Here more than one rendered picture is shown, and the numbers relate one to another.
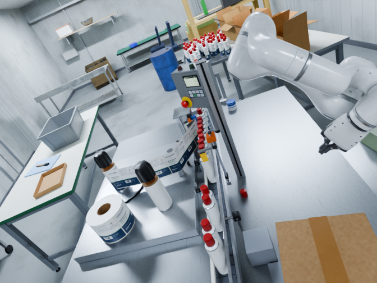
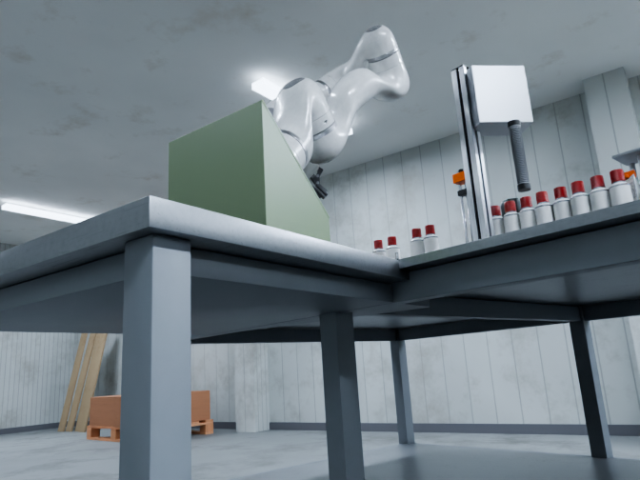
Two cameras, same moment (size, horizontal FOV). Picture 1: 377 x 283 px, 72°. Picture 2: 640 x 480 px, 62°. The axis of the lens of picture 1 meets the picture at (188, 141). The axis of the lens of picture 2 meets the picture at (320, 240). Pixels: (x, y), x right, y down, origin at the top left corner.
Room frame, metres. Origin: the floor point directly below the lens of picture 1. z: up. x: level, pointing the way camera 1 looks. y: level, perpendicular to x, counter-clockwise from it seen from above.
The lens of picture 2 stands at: (1.54, -1.70, 0.61)
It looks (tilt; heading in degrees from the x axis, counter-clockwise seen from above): 14 degrees up; 124
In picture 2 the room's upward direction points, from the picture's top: 4 degrees counter-clockwise
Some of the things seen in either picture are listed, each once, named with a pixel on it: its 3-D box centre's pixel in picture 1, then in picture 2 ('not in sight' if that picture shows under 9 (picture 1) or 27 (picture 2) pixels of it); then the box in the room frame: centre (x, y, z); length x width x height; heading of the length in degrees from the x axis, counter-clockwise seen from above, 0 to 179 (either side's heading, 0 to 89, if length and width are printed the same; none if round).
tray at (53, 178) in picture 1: (51, 179); not in sight; (2.07, 1.25, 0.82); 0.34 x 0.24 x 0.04; 4
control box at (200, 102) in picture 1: (196, 86); (494, 101); (1.15, -0.14, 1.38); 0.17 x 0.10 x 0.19; 41
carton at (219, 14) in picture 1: (229, 22); not in sight; (4.24, -1.39, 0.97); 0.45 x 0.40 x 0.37; 90
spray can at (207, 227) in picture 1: (213, 238); (393, 264); (0.65, 0.07, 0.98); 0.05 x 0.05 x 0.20
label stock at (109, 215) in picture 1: (111, 218); not in sight; (1.06, 0.54, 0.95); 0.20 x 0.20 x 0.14
